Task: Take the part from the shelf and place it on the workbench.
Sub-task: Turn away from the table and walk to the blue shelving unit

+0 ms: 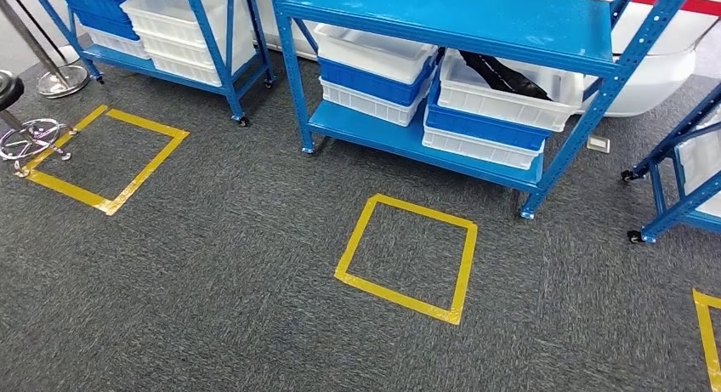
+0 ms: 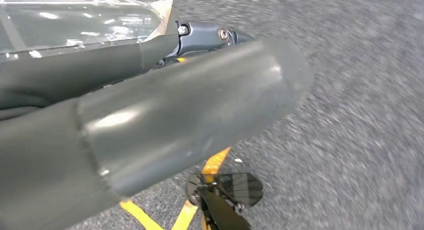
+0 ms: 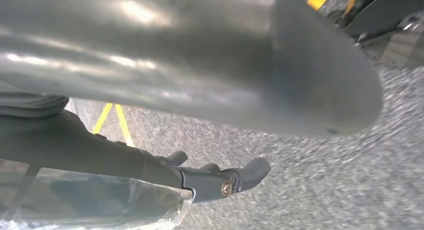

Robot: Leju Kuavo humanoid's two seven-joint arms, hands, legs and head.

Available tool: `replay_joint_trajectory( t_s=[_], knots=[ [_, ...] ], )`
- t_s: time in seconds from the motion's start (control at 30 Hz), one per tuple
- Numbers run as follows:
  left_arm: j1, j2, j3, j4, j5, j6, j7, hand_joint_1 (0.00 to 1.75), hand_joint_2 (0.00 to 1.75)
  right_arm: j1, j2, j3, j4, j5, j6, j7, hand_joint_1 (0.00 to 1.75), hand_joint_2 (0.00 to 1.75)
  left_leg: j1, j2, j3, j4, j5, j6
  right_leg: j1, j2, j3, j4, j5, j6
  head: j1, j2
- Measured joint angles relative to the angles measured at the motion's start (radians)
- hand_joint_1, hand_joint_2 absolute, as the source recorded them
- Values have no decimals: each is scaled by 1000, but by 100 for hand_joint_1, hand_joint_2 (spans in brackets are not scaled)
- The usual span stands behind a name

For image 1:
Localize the black ribbed plastic part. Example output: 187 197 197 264
458 50 554 102

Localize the blue steel shelf rack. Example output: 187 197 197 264
267 0 700 220
621 82 721 245
25 0 277 127

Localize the yellow floor tape square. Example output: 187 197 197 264
333 193 479 327
15 105 190 217
692 289 721 392

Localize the white car body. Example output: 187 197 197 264
247 0 721 118

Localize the chrome base swivel stool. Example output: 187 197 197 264
0 70 77 179

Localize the chrome stanchion post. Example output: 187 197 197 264
0 0 91 99

